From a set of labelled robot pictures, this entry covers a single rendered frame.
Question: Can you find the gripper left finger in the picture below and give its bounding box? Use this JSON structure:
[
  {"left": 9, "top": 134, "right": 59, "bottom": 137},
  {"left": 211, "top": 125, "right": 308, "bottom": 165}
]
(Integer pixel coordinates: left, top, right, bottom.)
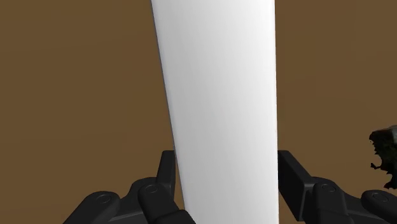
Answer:
[{"left": 63, "top": 150, "right": 196, "bottom": 224}]

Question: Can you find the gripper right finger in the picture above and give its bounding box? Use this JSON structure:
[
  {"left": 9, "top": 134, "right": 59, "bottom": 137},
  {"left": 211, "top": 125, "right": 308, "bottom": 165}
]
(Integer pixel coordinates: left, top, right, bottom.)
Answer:
[{"left": 277, "top": 150, "right": 397, "bottom": 224}]

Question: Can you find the tall white cylinder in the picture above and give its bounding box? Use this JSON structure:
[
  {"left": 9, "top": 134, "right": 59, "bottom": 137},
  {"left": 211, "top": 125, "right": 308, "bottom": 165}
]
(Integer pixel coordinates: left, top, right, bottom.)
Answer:
[{"left": 150, "top": 0, "right": 280, "bottom": 224}]

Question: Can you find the dark ragged object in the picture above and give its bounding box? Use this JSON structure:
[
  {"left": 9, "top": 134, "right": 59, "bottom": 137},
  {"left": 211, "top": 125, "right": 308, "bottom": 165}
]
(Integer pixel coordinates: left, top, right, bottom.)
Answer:
[{"left": 368, "top": 125, "right": 397, "bottom": 190}]

